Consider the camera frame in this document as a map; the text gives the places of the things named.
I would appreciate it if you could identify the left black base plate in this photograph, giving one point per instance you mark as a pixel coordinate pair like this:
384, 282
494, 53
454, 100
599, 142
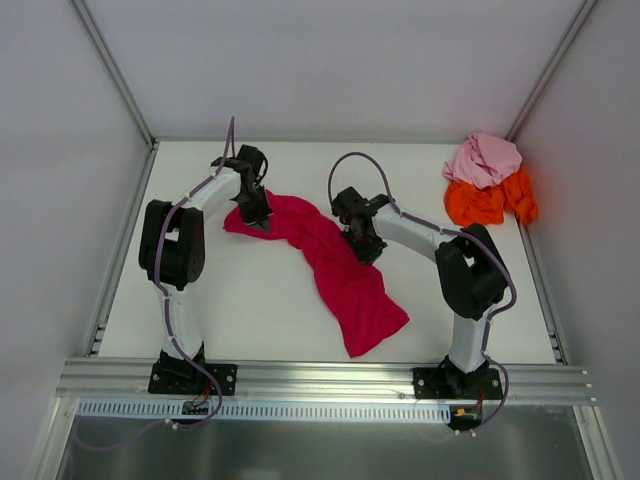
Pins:
220, 380

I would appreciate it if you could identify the white slotted cable duct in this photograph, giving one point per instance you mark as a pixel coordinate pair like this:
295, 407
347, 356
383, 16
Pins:
263, 410

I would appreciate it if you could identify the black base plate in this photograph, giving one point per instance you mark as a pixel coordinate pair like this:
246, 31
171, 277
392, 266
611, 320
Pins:
430, 385
220, 380

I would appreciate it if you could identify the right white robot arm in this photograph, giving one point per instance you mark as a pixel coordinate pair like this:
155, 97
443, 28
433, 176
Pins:
472, 275

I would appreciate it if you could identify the pink t shirt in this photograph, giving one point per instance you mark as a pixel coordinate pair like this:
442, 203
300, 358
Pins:
483, 160

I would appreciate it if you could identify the orange t shirt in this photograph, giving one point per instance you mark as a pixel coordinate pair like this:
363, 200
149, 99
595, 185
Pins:
465, 204

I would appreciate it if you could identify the left aluminium frame post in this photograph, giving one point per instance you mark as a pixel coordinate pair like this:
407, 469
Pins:
91, 28

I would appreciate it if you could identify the aluminium frame post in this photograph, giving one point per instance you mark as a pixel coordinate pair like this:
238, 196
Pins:
552, 65
91, 28

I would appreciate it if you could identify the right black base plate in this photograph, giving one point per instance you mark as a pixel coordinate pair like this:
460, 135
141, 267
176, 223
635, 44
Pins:
430, 385

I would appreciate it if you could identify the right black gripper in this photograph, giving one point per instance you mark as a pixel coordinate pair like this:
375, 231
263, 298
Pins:
365, 246

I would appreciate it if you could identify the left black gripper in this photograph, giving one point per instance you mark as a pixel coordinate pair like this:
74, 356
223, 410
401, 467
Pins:
256, 212

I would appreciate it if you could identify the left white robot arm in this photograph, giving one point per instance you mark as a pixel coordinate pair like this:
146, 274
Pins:
172, 252

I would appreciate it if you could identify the magenta t shirt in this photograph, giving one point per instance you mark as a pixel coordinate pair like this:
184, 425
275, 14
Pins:
354, 293

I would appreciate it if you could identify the aluminium mounting rail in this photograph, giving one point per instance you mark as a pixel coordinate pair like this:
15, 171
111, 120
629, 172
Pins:
324, 382

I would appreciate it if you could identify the right aluminium frame post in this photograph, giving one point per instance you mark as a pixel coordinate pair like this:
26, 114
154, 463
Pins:
552, 65

